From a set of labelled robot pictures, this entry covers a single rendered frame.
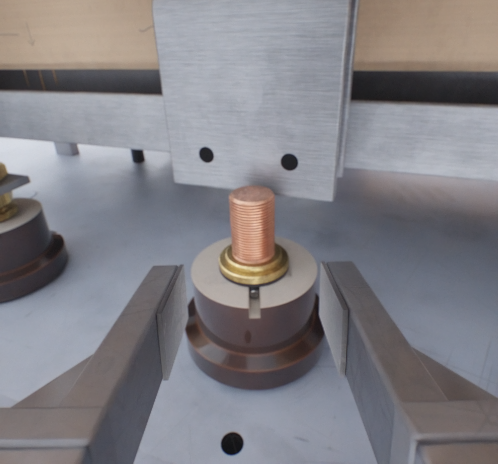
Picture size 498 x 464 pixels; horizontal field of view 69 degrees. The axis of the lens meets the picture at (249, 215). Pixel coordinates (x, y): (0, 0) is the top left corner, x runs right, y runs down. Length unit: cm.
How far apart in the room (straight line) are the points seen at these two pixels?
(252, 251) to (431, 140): 14
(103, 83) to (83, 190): 25
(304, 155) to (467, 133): 11
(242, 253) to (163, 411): 11
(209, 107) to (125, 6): 17
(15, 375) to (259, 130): 25
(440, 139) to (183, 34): 18
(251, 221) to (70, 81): 29
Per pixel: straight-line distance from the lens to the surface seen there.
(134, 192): 59
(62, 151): 85
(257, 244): 24
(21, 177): 40
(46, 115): 42
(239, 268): 24
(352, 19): 27
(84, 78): 44
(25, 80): 51
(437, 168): 29
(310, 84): 23
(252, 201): 22
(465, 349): 33
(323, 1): 22
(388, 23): 32
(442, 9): 32
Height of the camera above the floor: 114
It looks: 27 degrees up
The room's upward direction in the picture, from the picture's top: 178 degrees clockwise
